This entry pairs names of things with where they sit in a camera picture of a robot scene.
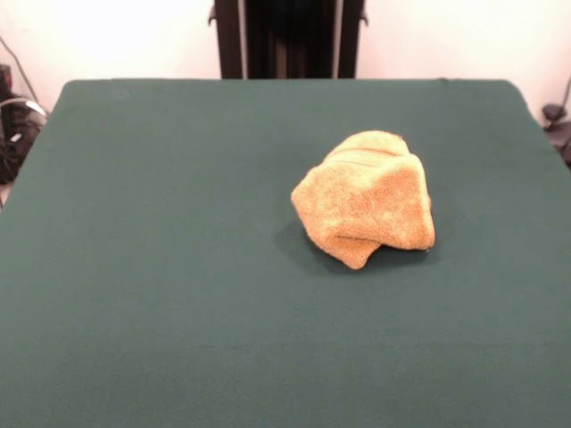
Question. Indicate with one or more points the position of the tan terry cloth towel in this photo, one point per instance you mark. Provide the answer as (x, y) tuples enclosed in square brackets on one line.
[(370, 200)]

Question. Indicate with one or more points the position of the dark green table cloth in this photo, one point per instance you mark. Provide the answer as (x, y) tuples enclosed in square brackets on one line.
[(178, 267)]

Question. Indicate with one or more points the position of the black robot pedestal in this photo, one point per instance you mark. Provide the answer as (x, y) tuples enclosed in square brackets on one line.
[(290, 40)]

